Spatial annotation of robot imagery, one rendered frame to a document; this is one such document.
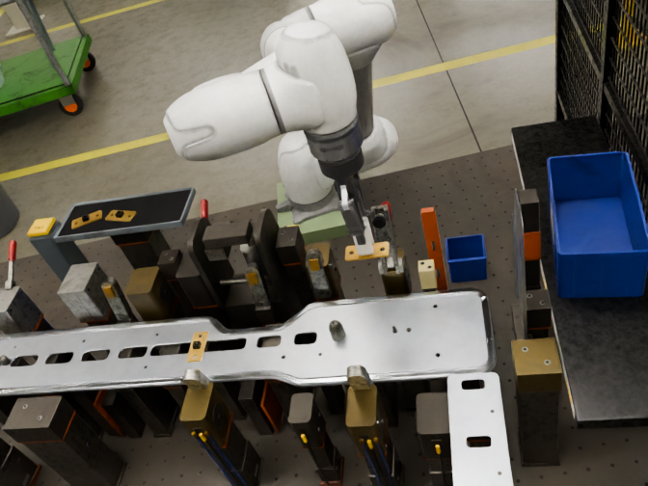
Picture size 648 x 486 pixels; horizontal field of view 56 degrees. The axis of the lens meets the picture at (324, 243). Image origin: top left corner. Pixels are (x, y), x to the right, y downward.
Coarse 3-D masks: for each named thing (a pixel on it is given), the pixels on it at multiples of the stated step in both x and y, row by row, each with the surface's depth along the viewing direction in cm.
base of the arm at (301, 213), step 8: (336, 192) 210; (288, 200) 210; (328, 200) 205; (336, 200) 207; (280, 208) 210; (288, 208) 210; (296, 208) 207; (304, 208) 205; (312, 208) 205; (320, 208) 205; (328, 208) 206; (336, 208) 206; (296, 216) 206; (304, 216) 206; (312, 216) 206; (296, 224) 206
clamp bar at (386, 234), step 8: (376, 208) 131; (384, 208) 130; (376, 216) 129; (384, 216) 132; (376, 224) 129; (384, 224) 129; (376, 232) 133; (384, 232) 134; (392, 232) 135; (384, 240) 136; (392, 240) 134; (392, 248) 135; (384, 264) 138; (384, 272) 140
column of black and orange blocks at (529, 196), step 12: (528, 192) 125; (528, 204) 124; (528, 216) 126; (528, 228) 128; (528, 240) 130; (540, 240) 130; (528, 252) 132; (540, 252) 132; (528, 264) 135; (528, 276) 138; (528, 288) 140; (540, 288) 140
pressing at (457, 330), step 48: (0, 336) 164; (48, 336) 160; (96, 336) 155; (144, 336) 151; (192, 336) 147; (240, 336) 144; (288, 336) 140; (384, 336) 133; (432, 336) 130; (480, 336) 127; (0, 384) 152; (48, 384) 148; (96, 384) 144; (144, 384) 141; (336, 384) 129
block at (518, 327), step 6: (516, 306) 131; (516, 312) 129; (516, 318) 128; (516, 324) 127; (522, 324) 127; (516, 330) 126; (522, 330) 126; (516, 336) 126; (522, 336) 125; (528, 336) 125
